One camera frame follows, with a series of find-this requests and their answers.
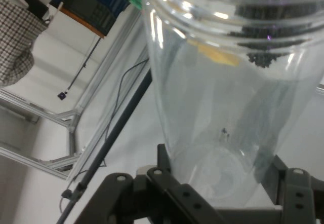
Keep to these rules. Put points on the checkered fabric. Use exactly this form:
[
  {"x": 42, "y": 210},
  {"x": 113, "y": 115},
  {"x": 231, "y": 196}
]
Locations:
[{"x": 15, "y": 36}]

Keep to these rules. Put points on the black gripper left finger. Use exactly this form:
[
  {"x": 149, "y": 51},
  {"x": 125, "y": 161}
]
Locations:
[{"x": 119, "y": 203}]

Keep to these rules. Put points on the thin black pole with camera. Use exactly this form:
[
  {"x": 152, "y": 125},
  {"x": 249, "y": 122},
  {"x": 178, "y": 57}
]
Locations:
[{"x": 61, "y": 95}]

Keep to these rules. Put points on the clear plastic screw-top jar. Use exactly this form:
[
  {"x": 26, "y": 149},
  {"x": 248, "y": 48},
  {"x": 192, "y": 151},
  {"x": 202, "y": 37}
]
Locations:
[{"x": 215, "y": 102}]

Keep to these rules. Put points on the aluminium frame structure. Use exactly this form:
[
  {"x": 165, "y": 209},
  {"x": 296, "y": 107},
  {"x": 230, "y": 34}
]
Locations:
[{"x": 60, "y": 115}]

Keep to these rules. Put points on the aluminium frame rail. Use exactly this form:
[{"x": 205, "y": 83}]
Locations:
[{"x": 93, "y": 122}]

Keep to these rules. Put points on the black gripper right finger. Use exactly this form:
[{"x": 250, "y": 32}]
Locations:
[{"x": 298, "y": 198}]

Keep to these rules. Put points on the black granules heap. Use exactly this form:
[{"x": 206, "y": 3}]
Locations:
[{"x": 263, "y": 59}]

